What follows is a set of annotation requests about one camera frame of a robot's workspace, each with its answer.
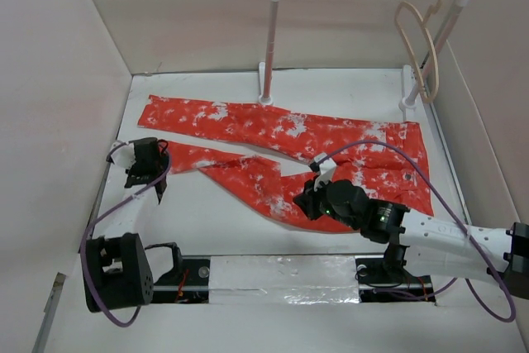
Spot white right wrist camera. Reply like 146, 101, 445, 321
309, 152, 337, 190

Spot orange white-speckled trousers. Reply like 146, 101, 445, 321
138, 95, 434, 234

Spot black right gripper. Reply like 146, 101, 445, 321
293, 174, 360, 231

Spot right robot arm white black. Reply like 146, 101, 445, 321
293, 179, 528, 299

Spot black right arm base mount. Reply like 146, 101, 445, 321
355, 244, 436, 303

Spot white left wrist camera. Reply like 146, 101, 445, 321
107, 141, 136, 169

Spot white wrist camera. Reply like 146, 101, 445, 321
107, 141, 136, 169
309, 152, 337, 190

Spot wooden clothes hanger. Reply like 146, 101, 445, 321
393, 0, 445, 109

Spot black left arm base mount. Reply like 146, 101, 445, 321
145, 242, 211, 304

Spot silver foil tape strip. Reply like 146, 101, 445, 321
208, 255, 360, 305

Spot white clothes rack with metal bar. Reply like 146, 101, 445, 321
258, 0, 470, 111

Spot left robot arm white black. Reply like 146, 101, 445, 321
81, 137, 184, 312

